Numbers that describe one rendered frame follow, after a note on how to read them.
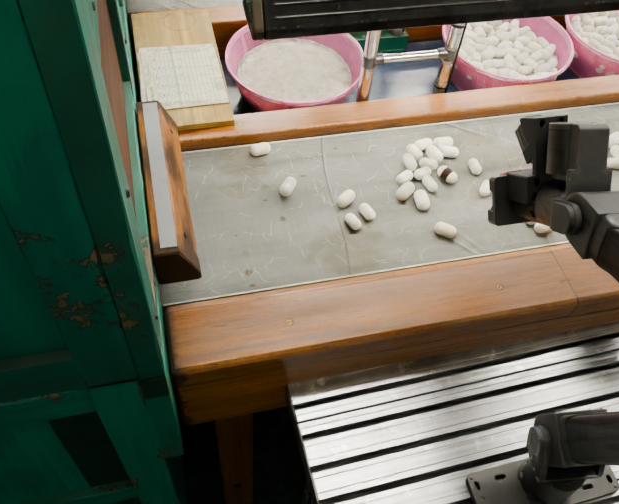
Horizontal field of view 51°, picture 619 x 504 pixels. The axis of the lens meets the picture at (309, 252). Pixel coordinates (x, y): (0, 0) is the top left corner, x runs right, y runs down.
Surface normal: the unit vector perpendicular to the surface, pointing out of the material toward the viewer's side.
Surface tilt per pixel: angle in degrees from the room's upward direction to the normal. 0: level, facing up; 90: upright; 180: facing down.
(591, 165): 49
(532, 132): 90
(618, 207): 18
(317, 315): 0
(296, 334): 0
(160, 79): 0
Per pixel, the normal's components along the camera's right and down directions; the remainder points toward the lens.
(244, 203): 0.07, -0.59
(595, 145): 0.12, 0.22
